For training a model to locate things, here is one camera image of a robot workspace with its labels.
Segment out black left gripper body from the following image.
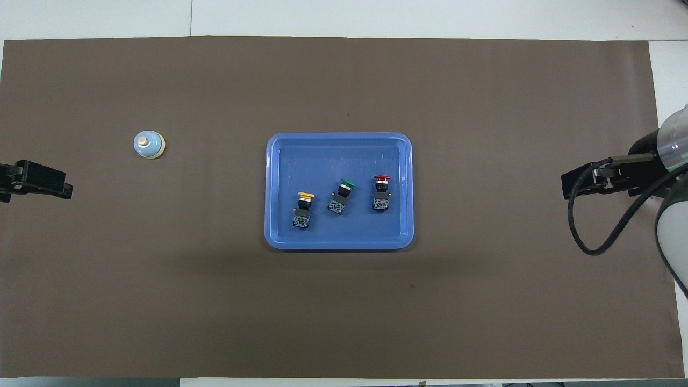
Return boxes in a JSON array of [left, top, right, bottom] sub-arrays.
[[0, 161, 23, 203]]

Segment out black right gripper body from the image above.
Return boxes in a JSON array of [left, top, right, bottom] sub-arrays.
[[593, 131, 663, 198]]

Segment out red push button switch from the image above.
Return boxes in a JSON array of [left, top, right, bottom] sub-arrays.
[[372, 175, 392, 211]]

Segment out green push button switch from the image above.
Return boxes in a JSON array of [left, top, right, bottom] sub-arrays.
[[327, 178, 356, 216]]

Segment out yellow push button switch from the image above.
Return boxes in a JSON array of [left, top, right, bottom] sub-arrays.
[[292, 191, 316, 230]]

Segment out light blue service bell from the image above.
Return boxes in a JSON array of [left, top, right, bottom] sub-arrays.
[[133, 130, 166, 159]]

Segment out blue plastic tray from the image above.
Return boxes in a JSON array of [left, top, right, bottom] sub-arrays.
[[264, 132, 414, 250]]

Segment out brown table mat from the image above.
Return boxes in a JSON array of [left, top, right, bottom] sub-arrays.
[[0, 36, 686, 379]]

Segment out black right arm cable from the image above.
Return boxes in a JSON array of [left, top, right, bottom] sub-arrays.
[[568, 154, 688, 256]]

